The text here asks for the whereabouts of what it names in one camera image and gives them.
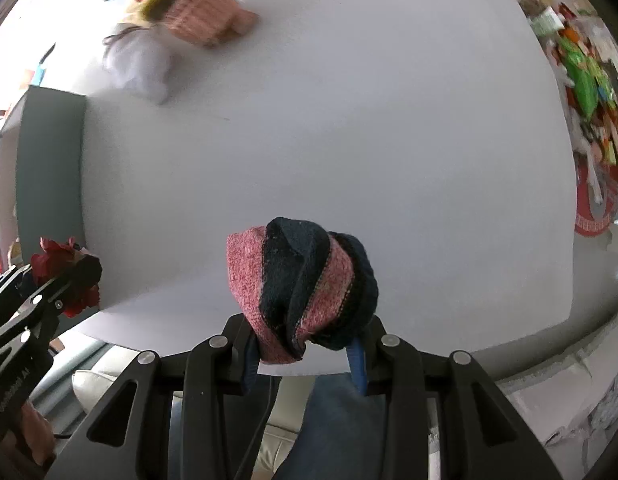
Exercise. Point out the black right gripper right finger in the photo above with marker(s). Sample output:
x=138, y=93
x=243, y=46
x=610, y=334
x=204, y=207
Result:
x=480, y=434

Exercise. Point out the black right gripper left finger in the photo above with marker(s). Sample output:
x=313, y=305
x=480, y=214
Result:
x=126, y=435

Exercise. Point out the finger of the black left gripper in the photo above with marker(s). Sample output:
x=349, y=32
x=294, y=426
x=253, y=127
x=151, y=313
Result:
x=73, y=284

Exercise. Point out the dark red knitted flower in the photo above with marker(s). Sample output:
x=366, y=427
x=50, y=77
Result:
x=70, y=250

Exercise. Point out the pink and black sock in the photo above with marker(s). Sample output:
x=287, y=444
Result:
x=296, y=283

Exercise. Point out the white cloth bundle with twine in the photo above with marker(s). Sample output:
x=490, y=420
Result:
x=138, y=61

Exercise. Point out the person hand holding gripper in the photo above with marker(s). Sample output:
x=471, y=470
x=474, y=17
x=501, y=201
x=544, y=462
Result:
x=39, y=440

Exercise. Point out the dark green storage box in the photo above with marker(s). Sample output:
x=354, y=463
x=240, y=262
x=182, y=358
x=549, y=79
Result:
x=41, y=170

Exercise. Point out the pink knitted pouch yellow filling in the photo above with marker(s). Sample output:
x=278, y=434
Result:
x=203, y=23

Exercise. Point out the cluttered snack pile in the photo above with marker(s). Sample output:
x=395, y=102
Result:
x=583, y=55

